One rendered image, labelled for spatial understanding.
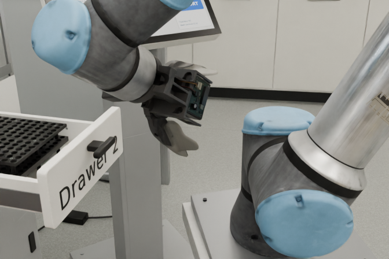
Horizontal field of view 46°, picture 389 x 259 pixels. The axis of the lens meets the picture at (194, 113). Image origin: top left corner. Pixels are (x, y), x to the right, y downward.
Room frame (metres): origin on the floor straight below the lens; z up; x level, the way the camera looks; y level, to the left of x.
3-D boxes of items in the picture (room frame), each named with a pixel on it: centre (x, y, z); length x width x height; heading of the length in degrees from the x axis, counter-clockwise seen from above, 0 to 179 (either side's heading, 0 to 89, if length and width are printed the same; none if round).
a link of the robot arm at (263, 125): (0.66, -0.14, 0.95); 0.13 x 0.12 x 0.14; 1
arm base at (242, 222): (0.67, -0.14, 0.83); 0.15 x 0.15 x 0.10
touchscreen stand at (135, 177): (1.41, 0.19, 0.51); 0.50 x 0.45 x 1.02; 31
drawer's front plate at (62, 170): (0.76, 0.20, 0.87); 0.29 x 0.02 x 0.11; 165
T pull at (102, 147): (0.75, 0.18, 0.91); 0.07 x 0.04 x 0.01; 165
